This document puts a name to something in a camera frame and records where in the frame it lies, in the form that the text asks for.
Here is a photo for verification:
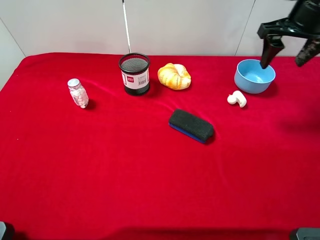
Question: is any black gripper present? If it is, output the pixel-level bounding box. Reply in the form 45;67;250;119
257;0;320;69

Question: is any light blue bowl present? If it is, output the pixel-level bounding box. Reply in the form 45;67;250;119
234;59;276;94

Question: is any small white duck figure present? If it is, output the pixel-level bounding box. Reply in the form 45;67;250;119
227;90;247;108

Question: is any yellow bread bun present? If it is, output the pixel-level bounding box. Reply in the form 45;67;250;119
157;63;192;90

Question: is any black and blue eraser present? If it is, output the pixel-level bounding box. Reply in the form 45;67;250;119
168;109;215;144

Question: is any red velvet tablecloth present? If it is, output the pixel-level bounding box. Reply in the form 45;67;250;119
0;53;320;240

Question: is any black mesh pen holder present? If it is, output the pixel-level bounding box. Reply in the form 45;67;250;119
118;52;150;96

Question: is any thin white metal pole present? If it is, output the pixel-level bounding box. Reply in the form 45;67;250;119
122;0;132;54

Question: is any black base corner right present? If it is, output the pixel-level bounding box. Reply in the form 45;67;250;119
289;227;320;240

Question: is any black base corner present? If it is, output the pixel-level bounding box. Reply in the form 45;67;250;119
289;227;320;240
0;221;15;240

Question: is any clear bottle of white pills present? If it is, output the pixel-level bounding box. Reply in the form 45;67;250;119
67;78;89;109

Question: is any black base corner left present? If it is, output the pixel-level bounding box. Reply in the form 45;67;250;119
0;221;15;240

